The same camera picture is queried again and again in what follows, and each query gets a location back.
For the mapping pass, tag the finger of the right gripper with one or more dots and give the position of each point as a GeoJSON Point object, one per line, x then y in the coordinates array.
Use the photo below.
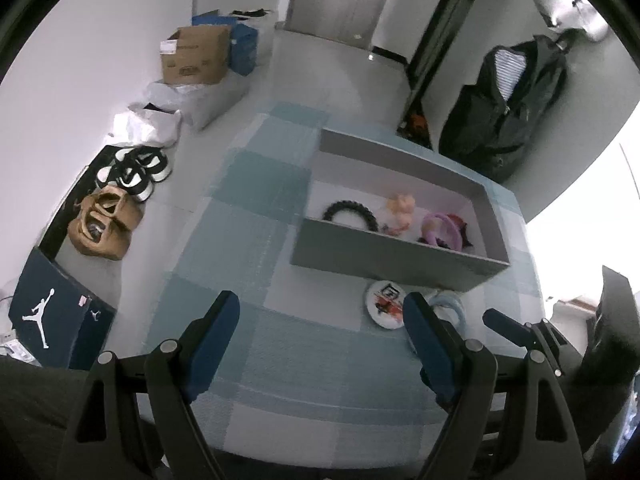
{"type": "Point", "coordinates": [517, 333]}

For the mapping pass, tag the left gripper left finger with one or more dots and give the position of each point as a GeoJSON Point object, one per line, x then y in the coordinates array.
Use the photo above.
{"type": "Point", "coordinates": [206, 341]}

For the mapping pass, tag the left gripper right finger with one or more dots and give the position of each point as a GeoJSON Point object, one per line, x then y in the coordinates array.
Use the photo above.
{"type": "Point", "coordinates": [438, 347]}

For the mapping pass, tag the pink pig figurine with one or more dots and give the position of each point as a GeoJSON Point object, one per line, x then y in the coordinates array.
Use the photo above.
{"type": "Point", "coordinates": [399, 214]}

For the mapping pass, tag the white round pin badge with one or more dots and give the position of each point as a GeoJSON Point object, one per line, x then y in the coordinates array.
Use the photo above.
{"type": "Point", "coordinates": [384, 301]}

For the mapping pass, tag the teal checkered tablecloth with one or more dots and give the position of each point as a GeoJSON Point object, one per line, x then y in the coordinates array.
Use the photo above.
{"type": "Point", "coordinates": [308, 378]}

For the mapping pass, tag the navy jordan shoe box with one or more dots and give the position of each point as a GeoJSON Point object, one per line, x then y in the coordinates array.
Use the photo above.
{"type": "Point", "coordinates": [59, 322]}

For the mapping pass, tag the tan sandals pair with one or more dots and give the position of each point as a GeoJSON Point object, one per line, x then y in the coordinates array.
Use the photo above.
{"type": "Point", "coordinates": [104, 224]}

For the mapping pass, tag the black white sneakers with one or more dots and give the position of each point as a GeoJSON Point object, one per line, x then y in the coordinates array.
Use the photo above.
{"type": "Point", "coordinates": [136, 171]}

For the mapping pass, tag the black hanging jacket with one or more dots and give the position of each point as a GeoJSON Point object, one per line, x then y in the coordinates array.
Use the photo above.
{"type": "Point", "coordinates": [493, 121]}

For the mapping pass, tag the grey cardboard box tray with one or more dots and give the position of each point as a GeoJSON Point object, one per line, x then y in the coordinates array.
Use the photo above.
{"type": "Point", "coordinates": [377, 211]}

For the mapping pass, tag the white plastic bags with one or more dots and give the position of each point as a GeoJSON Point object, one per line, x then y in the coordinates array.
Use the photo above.
{"type": "Point", "coordinates": [165, 110]}

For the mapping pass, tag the brown cardboard box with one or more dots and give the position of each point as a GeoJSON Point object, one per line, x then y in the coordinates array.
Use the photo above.
{"type": "Point", "coordinates": [196, 55]}

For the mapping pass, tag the blue cardboard box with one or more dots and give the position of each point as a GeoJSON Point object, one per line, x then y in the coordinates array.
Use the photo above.
{"type": "Point", "coordinates": [243, 40]}

